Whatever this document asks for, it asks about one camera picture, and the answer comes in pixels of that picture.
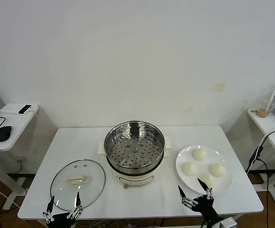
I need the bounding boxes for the clear plastic drink cup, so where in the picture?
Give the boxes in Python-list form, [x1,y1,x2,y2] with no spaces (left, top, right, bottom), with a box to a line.
[257,95,275,119]

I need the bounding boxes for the perforated steel steamer basket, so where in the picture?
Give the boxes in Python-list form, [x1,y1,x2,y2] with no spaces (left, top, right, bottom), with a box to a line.
[104,121,165,169]

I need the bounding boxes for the white round plate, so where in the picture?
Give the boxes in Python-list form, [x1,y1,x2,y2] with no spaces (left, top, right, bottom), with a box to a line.
[175,145,234,196]

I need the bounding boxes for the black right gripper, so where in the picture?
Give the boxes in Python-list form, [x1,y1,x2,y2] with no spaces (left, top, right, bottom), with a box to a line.
[178,178,220,220]

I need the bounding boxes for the flat white box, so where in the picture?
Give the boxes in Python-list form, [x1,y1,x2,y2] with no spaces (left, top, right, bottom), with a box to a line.
[0,103,38,116]

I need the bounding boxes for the small black flat device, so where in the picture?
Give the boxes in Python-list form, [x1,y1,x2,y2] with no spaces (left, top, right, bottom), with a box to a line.
[18,104,33,114]

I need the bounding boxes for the black cable with inline adapter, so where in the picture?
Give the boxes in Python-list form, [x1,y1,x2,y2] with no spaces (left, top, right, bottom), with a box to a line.
[246,125,275,174]

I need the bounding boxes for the glass lid with cream handle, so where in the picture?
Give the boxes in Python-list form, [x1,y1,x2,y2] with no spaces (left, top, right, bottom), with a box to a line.
[50,159,106,211]

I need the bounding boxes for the cream electric cooker pot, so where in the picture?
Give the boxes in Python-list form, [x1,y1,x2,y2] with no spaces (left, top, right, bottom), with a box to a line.
[96,135,172,190]

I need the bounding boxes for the white side desk with mouse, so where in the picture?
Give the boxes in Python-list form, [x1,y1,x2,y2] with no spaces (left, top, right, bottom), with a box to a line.
[0,102,39,210]

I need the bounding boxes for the white drinking straw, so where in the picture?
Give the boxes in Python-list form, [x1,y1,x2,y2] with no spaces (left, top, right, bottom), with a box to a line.
[265,84,275,114]

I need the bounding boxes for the thin black hanging cable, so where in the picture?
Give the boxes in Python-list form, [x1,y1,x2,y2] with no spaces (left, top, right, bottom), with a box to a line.
[256,158,270,228]

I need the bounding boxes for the black computer mouse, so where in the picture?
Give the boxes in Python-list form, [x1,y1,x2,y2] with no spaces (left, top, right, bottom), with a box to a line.
[0,125,13,143]

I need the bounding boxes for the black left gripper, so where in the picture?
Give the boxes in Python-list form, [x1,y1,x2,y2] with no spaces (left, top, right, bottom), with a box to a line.
[42,191,84,228]

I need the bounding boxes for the white steamed baozi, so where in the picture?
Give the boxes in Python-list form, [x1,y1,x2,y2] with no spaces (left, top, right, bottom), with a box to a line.
[209,163,226,178]
[181,161,197,177]
[199,173,216,189]
[191,148,208,161]

